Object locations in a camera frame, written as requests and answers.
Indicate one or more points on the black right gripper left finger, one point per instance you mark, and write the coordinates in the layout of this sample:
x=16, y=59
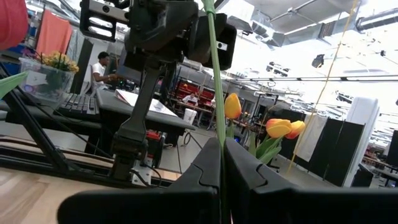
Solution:
x=140, y=208

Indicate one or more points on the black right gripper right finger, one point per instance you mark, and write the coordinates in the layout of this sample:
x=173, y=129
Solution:
x=311, y=207

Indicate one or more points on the red artificial tulip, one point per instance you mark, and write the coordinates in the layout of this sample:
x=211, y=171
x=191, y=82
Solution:
x=217, y=93
x=12, y=25

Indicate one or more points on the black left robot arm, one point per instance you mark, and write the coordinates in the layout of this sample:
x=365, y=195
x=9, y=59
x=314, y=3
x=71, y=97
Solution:
x=141, y=102

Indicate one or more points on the silver mounting plate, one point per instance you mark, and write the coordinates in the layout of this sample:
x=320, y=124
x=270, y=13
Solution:
x=146, y=169

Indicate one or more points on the black partition panel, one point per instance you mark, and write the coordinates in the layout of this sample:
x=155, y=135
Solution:
x=329, y=149

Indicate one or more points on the white hanging cloth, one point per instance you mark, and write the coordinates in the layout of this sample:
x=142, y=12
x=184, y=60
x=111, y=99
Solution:
x=311, y=137

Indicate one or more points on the red tool case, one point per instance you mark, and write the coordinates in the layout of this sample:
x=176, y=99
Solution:
x=154, y=137

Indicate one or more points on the person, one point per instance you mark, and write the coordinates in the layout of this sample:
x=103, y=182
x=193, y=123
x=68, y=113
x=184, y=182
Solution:
x=99, y=71
x=190, y=99

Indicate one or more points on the white booklet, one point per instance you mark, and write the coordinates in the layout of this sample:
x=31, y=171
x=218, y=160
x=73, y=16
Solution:
x=161, y=107

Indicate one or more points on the red storage rack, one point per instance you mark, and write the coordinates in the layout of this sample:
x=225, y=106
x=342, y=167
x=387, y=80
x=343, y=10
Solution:
x=206, y=93

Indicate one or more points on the grey patterned cloth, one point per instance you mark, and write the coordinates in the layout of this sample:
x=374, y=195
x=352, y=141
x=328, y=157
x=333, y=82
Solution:
x=76, y=46

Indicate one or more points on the grey side desk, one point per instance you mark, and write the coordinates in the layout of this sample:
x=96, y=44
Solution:
x=174, y=119

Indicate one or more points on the white waste bin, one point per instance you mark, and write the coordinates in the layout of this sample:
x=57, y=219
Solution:
x=189, y=116

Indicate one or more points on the white pillar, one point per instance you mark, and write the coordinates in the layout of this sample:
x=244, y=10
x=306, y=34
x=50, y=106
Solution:
x=362, y=124

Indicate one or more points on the yellow flower bunch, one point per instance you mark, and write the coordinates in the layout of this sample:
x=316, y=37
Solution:
x=60, y=60

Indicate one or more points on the red hanging cloth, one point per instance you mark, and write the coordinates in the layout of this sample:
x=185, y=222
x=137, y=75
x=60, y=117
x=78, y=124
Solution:
x=53, y=31

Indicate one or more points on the black backlit keyboard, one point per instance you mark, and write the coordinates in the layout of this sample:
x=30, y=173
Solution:
x=79, y=104

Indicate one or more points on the black ceiling spotlight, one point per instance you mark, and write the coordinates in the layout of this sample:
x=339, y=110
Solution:
x=317, y=60

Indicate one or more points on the black aluminium table frame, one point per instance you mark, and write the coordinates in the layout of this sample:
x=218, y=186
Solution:
x=18, y=158

